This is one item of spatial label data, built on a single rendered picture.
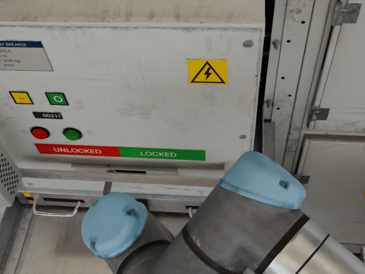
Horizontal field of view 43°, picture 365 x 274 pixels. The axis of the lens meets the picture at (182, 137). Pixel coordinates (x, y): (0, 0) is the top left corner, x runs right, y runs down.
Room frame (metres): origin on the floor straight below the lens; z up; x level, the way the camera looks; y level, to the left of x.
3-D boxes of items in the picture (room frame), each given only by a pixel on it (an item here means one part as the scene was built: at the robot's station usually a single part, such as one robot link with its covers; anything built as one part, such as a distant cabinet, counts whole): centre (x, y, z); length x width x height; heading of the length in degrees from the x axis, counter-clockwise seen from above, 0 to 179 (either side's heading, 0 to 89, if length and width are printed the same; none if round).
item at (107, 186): (0.47, 0.15, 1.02); 0.06 x 0.02 x 0.04; 169
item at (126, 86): (0.48, 0.12, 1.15); 0.48 x 0.01 x 0.48; 79
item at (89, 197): (0.50, 0.12, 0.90); 0.54 x 0.05 x 0.06; 79
